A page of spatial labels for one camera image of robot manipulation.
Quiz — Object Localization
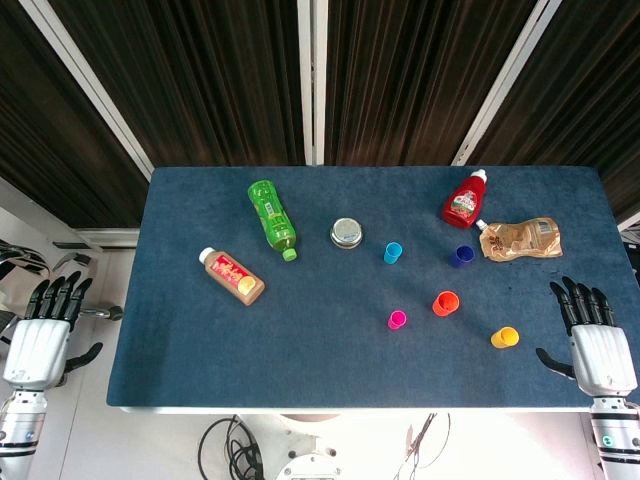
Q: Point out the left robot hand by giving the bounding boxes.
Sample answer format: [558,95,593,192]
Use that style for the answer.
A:
[2,271,105,390]

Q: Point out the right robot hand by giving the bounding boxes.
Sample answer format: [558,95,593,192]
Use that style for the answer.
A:
[535,276,640,400]

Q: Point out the yellow plastic cup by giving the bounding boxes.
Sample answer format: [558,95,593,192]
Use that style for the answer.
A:
[490,326,520,350]

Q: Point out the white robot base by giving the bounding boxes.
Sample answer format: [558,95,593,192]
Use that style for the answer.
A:
[273,413,347,480]

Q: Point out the chrome chair base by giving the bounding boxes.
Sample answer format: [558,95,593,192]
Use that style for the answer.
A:
[0,238,124,322]

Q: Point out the brown spout pouch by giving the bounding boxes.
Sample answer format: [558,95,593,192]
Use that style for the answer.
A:
[475,215,564,262]

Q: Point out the orange plastic cup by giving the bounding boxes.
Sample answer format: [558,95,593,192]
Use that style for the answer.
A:
[431,291,461,318]

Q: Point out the red ketchup bottle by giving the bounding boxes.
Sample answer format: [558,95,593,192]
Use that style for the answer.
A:
[441,169,489,230]

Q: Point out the brown juice bottle red label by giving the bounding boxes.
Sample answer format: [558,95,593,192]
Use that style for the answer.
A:
[198,246,266,307]

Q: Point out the dark brown curtain panel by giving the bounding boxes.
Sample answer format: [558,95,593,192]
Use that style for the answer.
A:
[324,0,540,167]
[49,0,307,170]
[0,0,147,230]
[464,0,640,224]

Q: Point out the green tea bottle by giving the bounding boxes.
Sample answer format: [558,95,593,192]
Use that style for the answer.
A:
[247,179,300,263]

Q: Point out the blue table cloth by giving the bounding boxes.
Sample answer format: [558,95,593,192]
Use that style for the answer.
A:
[105,166,632,409]

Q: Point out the round metal tin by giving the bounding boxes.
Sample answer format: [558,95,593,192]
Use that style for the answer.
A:
[329,216,365,249]

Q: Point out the thin red white wires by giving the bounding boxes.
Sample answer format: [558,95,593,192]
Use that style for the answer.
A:
[393,412,452,480]

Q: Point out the black cable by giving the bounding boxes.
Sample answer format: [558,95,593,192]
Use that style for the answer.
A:
[198,414,270,480]

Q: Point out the white frame post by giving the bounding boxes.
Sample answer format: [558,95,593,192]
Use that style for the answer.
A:
[296,0,329,167]
[449,0,567,167]
[18,0,155,182]

